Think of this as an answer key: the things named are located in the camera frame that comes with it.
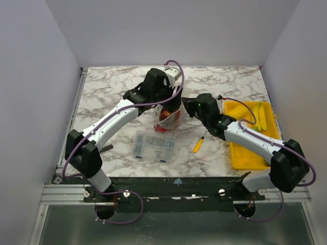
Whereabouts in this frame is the clear zip top bag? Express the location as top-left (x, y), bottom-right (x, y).
top-left (153, 88), bottom-right (192, 131)

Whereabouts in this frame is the red bell pepper toy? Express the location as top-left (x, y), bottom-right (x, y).
top-left (153, 123), bottom-right (170, 133)

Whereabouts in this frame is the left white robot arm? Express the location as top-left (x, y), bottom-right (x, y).
top-left (64, 64), bottom-right (184, 202)

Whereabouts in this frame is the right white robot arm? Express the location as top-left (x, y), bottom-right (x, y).
top-left (181, 93), bottom-right (310, 200)

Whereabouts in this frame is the clear screw organizer box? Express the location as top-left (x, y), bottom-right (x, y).
top-left (132, 130), bottom-right (176, 163)

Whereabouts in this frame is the yellow banana bunch toy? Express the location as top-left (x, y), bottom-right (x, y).
top-left (252, 102), bottom-right (267, 131)

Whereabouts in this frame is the yellow plastic tray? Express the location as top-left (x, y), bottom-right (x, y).
top-left (224, 101), bottom-right (282, 170)

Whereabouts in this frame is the black toothed plastic part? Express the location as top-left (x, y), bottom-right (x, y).
top-left (100, 144), bottom-right (113, 153)

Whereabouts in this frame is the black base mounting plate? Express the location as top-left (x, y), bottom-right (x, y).
top-left (84, 177), bottom-right (265, 213)

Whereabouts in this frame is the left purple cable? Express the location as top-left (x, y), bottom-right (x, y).
top-left (61, 59), bottom-right (185, 179)

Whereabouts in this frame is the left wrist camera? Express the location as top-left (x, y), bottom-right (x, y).
top-left (164, 64), bottom-right (181, 87)

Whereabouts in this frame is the yellow handle screwdriver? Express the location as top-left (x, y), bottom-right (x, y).
top-left (193, 136), bottom-right (204, 153)

